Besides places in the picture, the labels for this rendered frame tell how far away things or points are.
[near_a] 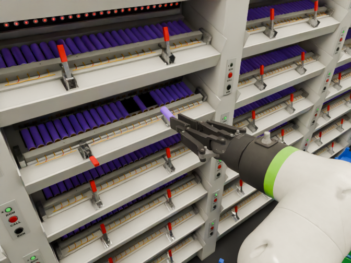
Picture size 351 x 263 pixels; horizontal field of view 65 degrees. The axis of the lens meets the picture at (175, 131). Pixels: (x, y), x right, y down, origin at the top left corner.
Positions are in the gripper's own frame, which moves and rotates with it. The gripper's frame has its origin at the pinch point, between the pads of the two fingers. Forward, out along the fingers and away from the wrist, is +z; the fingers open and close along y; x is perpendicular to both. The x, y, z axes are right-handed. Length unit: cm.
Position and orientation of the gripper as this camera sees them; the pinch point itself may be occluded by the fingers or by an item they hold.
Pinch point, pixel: (184, 124)
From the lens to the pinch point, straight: 64.9
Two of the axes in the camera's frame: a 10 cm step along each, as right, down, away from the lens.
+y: -8.0, 3.4, -5.0
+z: -6.0, -3.2, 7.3
